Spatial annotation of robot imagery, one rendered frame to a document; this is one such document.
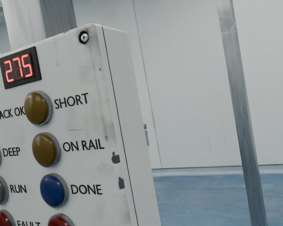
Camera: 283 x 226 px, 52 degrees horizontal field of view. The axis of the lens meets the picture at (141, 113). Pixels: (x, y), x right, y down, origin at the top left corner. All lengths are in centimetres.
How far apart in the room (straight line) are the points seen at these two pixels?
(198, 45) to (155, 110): 105
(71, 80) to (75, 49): 2
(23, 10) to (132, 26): 394
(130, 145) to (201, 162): 379
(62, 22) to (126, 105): 17
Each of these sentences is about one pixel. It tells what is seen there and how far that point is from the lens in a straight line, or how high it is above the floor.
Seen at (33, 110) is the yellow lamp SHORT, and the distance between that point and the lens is 26.
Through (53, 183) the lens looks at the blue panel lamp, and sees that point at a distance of 26.
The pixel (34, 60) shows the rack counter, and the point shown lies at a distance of 26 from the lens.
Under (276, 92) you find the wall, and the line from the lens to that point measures 369.
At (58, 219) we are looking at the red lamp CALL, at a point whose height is 106.
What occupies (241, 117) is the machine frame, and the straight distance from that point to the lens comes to 137.
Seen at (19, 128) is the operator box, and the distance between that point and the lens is 29.
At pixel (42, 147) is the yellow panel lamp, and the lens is 26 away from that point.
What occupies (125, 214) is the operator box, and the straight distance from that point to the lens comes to 23.
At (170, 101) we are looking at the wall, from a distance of 401.
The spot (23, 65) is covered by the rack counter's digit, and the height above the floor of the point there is 120.
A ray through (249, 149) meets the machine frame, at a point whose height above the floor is 84.
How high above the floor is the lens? 115
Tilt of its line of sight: 3 degrees down
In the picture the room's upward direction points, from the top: 10 degrees counter-clockwise
